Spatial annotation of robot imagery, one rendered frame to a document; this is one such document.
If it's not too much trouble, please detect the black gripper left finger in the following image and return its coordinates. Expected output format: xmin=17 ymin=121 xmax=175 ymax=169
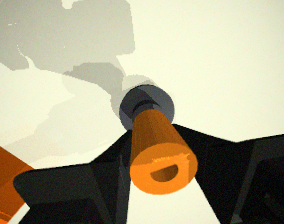
xmin=13 ymin=129 xmax=132 ymax=224

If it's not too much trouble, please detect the orange knob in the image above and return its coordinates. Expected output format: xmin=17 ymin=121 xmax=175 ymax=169
xmin=130 ymin=109 xmax=198 ymax=195

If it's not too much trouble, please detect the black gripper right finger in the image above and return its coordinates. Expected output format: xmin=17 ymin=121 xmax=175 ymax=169
xmin=172 ymin=123 xmax=284 ymax=224

